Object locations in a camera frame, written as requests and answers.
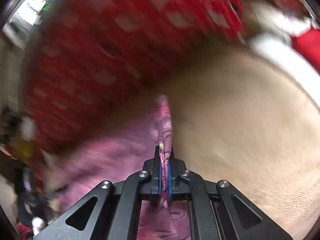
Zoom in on purple floral garment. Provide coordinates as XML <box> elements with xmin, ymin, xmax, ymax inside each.
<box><xmin>49</xmin><ymin>95</ymin><xmax>190</xmax><ymax>239</ymax></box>

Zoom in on red folded cloth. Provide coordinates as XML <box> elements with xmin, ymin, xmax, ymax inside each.
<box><xmin>292</xmin><ymin>29</ymin><xmax>320</xmax><ymax>73</ymax></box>

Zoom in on beige fleece blanket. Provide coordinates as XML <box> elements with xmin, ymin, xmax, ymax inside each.
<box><xmin>139</xmin><ymin>47</ymin><xmax>320</xmax><ymax>238</ymax></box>

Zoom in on red patterned long pillow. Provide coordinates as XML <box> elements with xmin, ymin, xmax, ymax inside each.
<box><xmin>23</xmin><ymin>0</ymin><xmax>244</xmax><ymax>152</ymax></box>

